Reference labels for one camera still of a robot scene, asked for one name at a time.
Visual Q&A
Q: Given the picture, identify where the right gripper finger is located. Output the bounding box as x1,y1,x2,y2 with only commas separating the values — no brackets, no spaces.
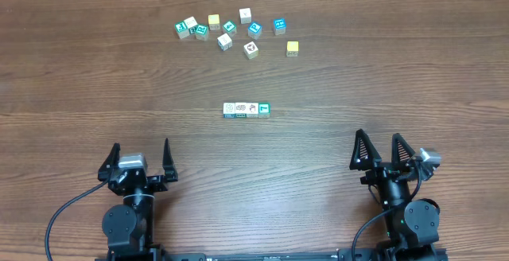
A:
349,129,382,170
391,133,415,169

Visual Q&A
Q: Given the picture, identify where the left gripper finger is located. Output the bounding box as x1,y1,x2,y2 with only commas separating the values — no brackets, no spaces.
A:
98,142,120,173
162,139,178,182

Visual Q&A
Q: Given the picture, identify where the white block blue edge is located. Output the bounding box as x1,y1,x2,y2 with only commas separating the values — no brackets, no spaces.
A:
223,102,235,119

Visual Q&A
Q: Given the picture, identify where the white block green edge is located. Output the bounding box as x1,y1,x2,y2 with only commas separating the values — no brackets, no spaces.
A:
235,103,248,118

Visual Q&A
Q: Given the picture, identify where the white block monkey picture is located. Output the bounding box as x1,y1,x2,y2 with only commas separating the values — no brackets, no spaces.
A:
247,103,258,118

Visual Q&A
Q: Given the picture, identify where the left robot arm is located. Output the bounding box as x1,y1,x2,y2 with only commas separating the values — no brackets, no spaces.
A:
98,140,178,261

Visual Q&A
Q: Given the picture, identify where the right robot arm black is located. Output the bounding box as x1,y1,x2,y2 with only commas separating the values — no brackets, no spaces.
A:
349,129,448,260

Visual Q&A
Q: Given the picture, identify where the yellow top block right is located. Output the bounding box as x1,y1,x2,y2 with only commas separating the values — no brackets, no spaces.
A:
286,41,299,57

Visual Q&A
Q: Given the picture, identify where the yellow block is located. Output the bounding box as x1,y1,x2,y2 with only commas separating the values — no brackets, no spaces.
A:
286,41,299,57
208,14,221,31

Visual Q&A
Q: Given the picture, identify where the white block blue side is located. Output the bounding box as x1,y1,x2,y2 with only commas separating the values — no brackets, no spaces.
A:
217,33,233,51

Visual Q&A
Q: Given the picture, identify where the white block animal picture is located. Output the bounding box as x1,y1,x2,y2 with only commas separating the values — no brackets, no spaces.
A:
243,41,259,60

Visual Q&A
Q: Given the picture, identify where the white top block green side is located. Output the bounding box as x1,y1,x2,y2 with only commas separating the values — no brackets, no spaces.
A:
184,17,198,34

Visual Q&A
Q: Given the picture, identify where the blue top block right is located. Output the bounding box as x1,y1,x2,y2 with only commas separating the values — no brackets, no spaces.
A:
273,18,286,36

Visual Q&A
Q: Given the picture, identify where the small green top block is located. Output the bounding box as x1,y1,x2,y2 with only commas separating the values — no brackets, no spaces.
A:
222,20,237,37

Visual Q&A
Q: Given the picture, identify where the yellow top block rear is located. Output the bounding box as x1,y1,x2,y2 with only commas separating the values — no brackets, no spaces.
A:
208,14,221,31

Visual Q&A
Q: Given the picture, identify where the blue P block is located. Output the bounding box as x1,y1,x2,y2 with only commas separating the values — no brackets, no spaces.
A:
247,21,262,40

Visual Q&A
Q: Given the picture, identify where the white top block rear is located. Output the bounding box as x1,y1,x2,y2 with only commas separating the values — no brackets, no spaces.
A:
239,8,252,25

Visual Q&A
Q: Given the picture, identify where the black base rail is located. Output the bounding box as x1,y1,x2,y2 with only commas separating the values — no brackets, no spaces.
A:
95,248,449,261

